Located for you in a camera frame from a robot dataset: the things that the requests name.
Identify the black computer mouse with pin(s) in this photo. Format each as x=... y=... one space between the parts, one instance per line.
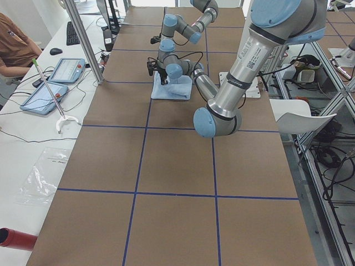
x=55 y=51

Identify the blue teach pendant tablet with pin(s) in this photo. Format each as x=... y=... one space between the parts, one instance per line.
x=68 y=70

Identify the light blue button shirt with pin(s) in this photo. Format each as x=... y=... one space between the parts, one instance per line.
x=177 y=89

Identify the person in brown shirt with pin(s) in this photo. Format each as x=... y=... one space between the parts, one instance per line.
x=17 y=49

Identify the red cylinder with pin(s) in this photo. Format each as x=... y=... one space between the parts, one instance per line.
x=11 y=238

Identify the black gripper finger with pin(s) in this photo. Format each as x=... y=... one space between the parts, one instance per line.
x=163 y=80

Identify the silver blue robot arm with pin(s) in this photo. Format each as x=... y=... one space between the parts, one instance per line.
x=273 y=23
x=192 y=33

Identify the grey aluminium frame post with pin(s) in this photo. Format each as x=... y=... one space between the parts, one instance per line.
x=84 y=40

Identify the black keyboard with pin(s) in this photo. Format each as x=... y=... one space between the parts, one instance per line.
x=71 y=35

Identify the white plastic chair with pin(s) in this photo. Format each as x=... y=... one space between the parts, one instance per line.
x=294 y=117

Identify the clear plastic bag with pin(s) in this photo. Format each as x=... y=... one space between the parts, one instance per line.
x=40 y=186

